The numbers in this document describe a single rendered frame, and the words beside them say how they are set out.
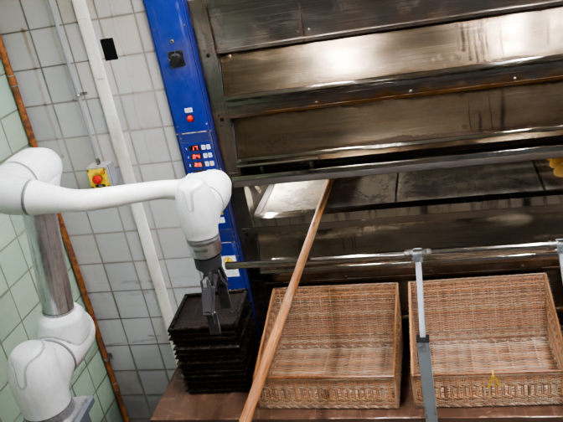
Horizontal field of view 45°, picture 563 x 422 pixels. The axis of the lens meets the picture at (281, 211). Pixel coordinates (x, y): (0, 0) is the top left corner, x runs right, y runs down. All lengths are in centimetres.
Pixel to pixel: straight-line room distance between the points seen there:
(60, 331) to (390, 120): 141
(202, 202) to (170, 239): 130
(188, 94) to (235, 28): 32
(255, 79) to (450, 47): 74
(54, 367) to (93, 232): 108
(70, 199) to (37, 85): 119
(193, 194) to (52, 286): 70
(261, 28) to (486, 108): 89
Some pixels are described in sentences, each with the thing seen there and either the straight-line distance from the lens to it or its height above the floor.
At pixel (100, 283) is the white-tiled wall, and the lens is 332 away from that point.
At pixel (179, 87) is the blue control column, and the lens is 274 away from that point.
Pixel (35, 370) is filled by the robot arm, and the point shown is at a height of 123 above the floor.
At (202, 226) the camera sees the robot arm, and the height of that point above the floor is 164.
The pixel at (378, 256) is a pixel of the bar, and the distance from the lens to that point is 247.
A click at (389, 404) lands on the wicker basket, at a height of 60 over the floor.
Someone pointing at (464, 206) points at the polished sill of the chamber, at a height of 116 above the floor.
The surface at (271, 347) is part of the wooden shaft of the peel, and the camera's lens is 201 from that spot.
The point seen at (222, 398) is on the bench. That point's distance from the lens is 290.
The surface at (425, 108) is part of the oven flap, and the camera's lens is 266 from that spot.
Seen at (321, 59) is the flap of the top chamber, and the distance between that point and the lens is 263.
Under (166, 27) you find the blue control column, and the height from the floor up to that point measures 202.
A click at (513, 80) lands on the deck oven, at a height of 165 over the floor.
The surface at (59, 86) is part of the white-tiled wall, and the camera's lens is 299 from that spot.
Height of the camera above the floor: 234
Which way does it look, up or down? 23 degrees down
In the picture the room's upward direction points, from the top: 11 degrees counter-clockwise
